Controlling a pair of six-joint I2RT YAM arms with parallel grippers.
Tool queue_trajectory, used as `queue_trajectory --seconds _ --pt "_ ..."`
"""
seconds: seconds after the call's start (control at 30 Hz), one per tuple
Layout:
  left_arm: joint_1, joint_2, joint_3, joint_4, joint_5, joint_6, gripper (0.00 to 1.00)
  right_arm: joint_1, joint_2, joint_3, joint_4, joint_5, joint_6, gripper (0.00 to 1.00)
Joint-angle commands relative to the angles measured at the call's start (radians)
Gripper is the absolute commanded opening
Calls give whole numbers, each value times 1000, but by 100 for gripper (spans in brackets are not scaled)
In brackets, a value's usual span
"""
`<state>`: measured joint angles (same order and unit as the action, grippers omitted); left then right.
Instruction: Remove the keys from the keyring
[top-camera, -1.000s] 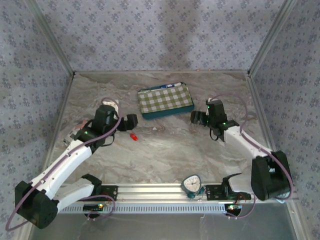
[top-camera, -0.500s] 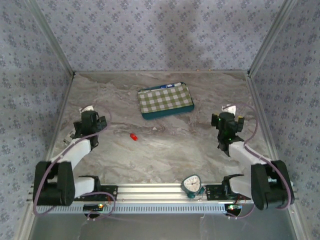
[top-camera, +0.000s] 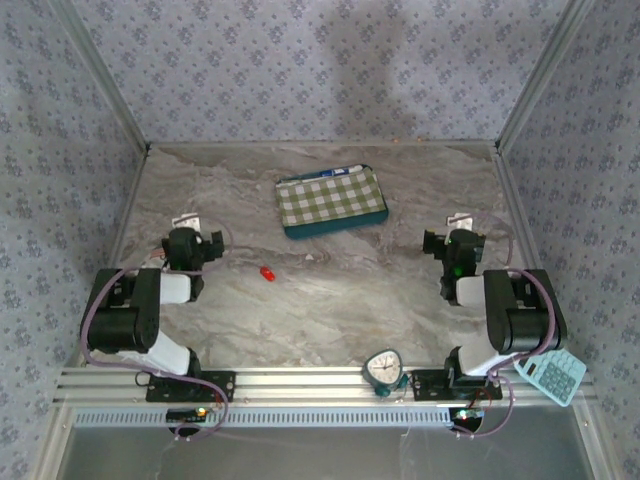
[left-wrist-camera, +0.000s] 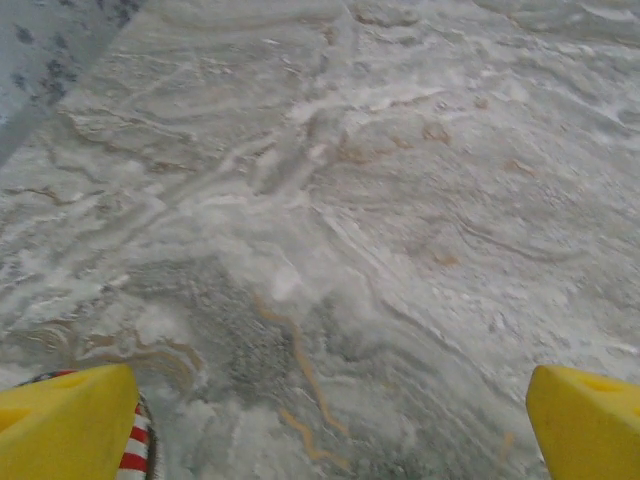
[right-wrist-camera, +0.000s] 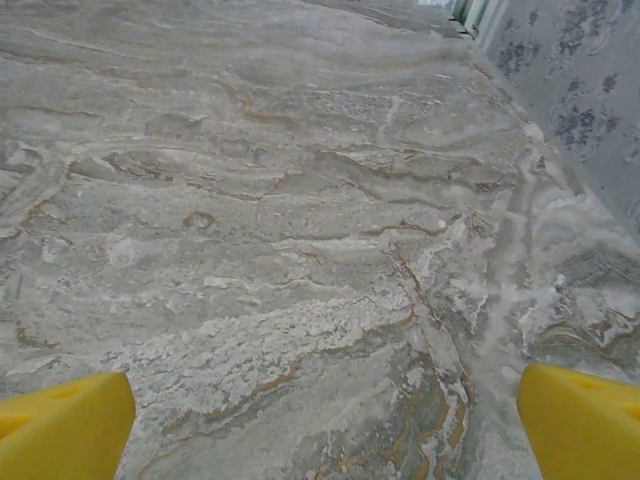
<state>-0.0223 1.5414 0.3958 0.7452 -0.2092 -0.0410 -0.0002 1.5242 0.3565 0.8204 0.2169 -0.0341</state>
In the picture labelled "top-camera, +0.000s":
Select green checkered pouch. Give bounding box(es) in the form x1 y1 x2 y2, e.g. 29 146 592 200
273 162 390 240

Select teal alarm clock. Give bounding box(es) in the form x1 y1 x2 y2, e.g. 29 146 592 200
361 349 410 400

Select green white checked cloth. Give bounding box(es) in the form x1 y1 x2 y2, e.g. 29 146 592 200
274 167 387 230

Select light blue calculator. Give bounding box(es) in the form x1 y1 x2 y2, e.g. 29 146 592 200
513 348 588 407

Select blue white pack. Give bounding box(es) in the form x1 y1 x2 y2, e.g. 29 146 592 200
279 163 364 184

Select grey metal panel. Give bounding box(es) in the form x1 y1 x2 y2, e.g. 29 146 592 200
54 424 591 480

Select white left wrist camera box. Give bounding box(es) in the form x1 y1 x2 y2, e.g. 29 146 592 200
172 213 204 234

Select aluminium side rail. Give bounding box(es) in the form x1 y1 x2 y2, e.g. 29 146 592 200
492 147 599 401
62 147 151 374

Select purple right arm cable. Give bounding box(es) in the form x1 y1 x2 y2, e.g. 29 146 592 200
454 210 564 441

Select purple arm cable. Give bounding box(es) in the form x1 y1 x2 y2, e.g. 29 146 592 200
454 210 564 441
79 215 235 444

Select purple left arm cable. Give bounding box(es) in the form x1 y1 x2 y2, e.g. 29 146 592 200
79 215 235 444

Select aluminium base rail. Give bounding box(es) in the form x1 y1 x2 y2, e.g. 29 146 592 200
57 367 596 406

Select aluminium corner post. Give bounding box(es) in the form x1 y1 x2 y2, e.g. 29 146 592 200
494 0 599 151
52 0 153 151

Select grey slotted cable duct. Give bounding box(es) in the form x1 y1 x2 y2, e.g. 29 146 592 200
74 407 454 429

